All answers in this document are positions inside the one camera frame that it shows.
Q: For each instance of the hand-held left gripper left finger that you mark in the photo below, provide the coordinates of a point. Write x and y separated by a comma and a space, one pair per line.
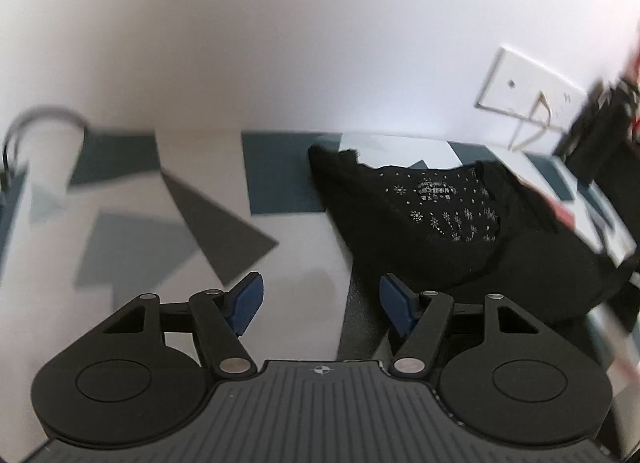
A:
245, 305

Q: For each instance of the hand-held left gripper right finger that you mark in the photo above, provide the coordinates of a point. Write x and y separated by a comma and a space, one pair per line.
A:
397, 308

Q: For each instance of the black snowflake print sweater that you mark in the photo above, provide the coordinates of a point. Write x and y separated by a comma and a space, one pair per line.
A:
450, 253

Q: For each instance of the geometric printed blanket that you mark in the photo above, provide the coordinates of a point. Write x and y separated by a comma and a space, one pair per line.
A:
150, 193

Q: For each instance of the black water bottle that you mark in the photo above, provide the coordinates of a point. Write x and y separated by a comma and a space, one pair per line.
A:
595, 128

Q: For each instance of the white coaxial wall plate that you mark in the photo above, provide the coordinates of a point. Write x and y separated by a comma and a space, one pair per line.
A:
505, 78

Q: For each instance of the white network wall plate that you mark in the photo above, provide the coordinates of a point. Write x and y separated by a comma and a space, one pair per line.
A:
567, 93

